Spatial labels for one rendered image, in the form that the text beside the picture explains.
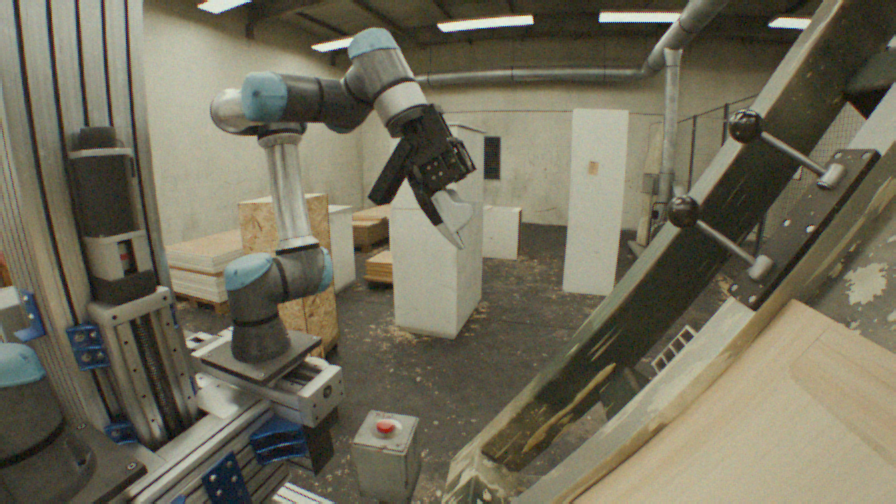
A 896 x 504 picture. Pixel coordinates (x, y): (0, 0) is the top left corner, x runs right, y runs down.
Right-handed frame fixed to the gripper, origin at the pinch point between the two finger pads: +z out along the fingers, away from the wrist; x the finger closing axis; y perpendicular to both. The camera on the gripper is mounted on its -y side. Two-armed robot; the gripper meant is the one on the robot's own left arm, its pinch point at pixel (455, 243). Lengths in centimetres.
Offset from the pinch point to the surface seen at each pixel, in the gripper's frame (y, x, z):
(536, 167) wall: -72, 793, -28
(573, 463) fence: 7.2, -13.5, 31.8
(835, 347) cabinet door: 36.0, -20.9, 19.8
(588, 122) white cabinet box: 49, 356, -34
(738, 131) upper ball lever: 39.0, -7.3, 1.2
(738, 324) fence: 30.6, -13.2, 19.1
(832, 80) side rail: 65, 14, 2
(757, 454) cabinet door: 27.0, -24.0, 25.6
